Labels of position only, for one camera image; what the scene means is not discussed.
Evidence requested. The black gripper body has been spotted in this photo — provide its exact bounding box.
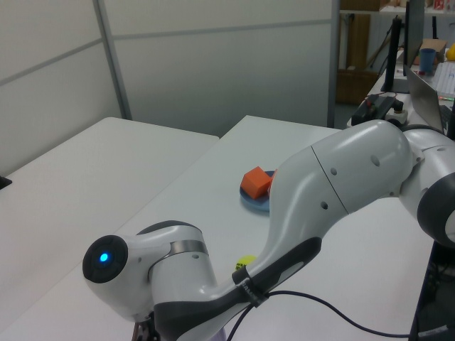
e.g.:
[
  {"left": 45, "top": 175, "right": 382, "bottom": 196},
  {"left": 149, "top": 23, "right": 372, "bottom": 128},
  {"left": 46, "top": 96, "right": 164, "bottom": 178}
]
[{"left": 132, "top": 310, "right": 157, "bottom": 341}]

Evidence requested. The yellow tennis ball HEAD print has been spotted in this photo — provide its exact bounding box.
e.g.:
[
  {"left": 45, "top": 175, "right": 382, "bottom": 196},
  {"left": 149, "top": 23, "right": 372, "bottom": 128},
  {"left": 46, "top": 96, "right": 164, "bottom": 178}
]
[{"left": 234, "top": 254, "right": 257, "bottom": 273}]

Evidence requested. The orange foam cube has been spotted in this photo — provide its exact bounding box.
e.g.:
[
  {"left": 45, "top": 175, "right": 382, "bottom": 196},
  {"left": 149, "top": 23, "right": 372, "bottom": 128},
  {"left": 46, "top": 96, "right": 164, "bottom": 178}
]
[
  {"left": 240, "top": 166, "right": 273, "bottom": 200},
  {"left": 266, "top": 169, "right": 279, "bottom": 195}
]

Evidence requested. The blue plastic plate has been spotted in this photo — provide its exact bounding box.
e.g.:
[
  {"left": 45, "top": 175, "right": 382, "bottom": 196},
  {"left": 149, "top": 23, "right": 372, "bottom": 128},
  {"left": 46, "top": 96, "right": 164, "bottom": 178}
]
[{"left": 239, "top": 170, "right": 278, "bottom": 213}]

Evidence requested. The black control box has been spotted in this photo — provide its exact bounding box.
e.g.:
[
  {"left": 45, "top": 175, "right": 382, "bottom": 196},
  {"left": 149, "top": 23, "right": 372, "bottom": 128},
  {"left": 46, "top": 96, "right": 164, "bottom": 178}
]
[{"left": 351, "top": 94, "right": 396, "bottom": 126}]

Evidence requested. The large brown cardboard box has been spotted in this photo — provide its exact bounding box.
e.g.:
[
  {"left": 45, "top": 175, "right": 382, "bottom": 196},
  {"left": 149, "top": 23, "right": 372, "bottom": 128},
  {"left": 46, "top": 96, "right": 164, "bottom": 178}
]
[{"left": 336, "top": 69, "right": 380, "bottom": 105}]

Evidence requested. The white emergency stop button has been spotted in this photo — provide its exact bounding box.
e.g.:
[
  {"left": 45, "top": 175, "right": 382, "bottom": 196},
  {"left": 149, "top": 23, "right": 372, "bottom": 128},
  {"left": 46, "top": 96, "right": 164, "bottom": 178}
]
[{"left": 385, "top": 100, "right": 408, "bottom": 125}]

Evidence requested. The upright wooden board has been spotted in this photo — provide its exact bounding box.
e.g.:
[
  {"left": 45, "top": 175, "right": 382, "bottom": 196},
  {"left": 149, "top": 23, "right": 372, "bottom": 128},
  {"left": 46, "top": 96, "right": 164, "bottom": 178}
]
[{"left": 346, "top": 13, "right": 370, "bottom": 70}]

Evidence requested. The black monitor with stand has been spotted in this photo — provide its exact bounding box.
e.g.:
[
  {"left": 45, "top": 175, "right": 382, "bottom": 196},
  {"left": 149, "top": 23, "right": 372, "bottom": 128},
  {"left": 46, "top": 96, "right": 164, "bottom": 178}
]
[{"left": 380, "top": 0, "right": 427, "bottom": 94}]

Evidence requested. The silver laptop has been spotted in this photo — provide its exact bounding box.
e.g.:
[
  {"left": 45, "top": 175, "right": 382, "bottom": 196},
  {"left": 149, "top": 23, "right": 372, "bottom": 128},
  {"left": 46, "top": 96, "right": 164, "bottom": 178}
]
[{"left": 403, "top": 63, "right": 454, "bottom": 131}]

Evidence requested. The blue cup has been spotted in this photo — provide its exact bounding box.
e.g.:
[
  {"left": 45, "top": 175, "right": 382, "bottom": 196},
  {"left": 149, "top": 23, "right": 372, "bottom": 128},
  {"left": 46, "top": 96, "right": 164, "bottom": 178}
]
[{"left": 419, "top": 48, "right": 437, "bottom": 75}]

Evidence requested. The white keyboard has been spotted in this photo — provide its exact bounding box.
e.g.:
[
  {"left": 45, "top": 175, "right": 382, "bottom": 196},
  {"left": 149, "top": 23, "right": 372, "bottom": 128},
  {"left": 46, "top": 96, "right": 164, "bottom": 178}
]
[{"left": 434, "top": 62, "right": 455, "bottom": 97}]

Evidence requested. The small brown cardboard box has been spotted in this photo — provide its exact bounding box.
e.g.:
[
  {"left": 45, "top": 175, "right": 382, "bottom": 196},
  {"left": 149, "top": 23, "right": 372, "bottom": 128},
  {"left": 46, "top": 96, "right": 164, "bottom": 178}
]
[{"left": 420, "top": 38, "right": 448, "bottom": 65}]

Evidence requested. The long black robot cable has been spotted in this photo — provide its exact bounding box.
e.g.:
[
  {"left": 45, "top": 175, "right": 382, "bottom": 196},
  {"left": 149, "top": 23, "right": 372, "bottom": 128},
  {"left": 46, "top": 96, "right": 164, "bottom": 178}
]
[{"left": 226, "top": 290, "right": 413, "bottom": 341}]

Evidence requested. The grey partition post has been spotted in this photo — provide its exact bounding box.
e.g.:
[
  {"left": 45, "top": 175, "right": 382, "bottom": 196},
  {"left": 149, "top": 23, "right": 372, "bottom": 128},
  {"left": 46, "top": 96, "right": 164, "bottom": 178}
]
[
  {"left": 92, "top": 0, "right": 133, "bottom": 120},
  {"left": 326, "top": 0, "right": 348, "bottom": 129}
]

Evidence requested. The black stand post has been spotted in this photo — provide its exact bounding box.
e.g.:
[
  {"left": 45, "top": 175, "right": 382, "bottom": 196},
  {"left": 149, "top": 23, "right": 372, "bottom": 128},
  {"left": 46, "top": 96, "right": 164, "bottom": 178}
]
[{"left": 446, "top": 102, "right": 455, "bottom": 140}]

